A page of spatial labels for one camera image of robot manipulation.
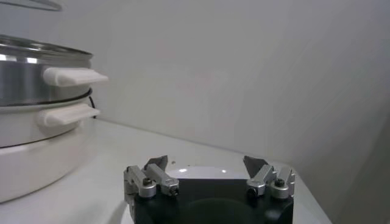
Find white electric cooking pot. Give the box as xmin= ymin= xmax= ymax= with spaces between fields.
xmin=0 ymin=88 xmax=101 ymax=203

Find large white plate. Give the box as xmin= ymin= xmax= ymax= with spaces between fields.
xmin=109 ymin=166 xmax=254 ymax=224

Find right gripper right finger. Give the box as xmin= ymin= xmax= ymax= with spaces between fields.
xmin=243 ymin=155 xmax=296 ymax=200

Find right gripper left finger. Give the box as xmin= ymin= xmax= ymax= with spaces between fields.
xmin=123 ymin=155 xmax=180 ymax=203

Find black pot power cord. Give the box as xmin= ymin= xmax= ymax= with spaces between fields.
xmin=87 ymin=94 xmax=101 ymax=119

